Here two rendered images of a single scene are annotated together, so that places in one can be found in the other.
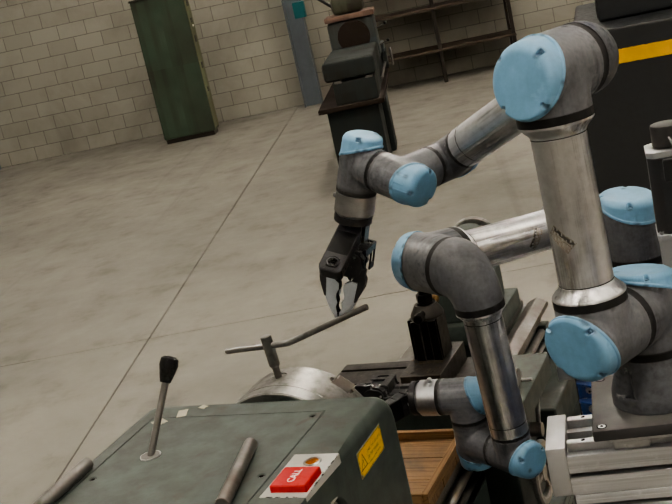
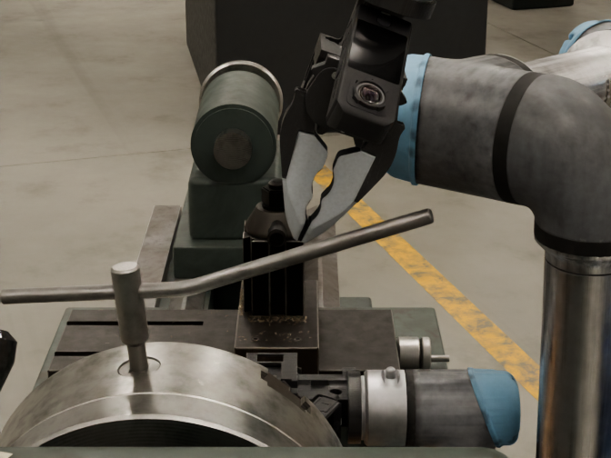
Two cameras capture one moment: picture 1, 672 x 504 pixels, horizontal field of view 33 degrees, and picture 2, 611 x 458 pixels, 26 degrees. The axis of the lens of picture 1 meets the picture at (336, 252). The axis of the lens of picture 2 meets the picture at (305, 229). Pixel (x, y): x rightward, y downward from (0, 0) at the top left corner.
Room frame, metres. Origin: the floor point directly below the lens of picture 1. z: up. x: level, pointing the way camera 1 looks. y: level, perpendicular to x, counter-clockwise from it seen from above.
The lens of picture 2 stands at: (1.17, 0.43, 1.71)
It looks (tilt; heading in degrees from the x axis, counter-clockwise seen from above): 21 degrees down; 335
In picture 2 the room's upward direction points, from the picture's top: straight up
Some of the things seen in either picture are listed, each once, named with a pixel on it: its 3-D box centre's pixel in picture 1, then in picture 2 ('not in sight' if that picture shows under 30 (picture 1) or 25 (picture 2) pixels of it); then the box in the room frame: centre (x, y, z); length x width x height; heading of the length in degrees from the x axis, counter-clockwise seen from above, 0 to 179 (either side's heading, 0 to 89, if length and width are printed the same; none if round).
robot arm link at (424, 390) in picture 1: (428, 396); (380, 404); (2.19, -0.12, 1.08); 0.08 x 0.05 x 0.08; 155
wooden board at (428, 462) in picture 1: (372, 469); not in sight; (2.32, 0.03, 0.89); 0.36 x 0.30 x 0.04; 65
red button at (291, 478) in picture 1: (296, 481); not in sight; (1.55, 0.13, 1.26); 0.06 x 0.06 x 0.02; 65
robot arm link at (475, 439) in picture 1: (479, 442); not in sight; (2.14, -0.20, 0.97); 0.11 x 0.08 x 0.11; 31
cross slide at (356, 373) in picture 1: (416, 382); (228, 353); (2.60, -0.12, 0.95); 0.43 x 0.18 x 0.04; 65
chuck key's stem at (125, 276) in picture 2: (274, 363); (134, 334); (2.07, 0.16, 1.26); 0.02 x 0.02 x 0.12
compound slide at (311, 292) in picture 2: (434, 367); (277, 329); (2.55, -0.17, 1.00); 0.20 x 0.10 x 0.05; 155
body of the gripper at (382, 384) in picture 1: (393, 397); (298, 403); (2.23, -0.05, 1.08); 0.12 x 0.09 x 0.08; 65
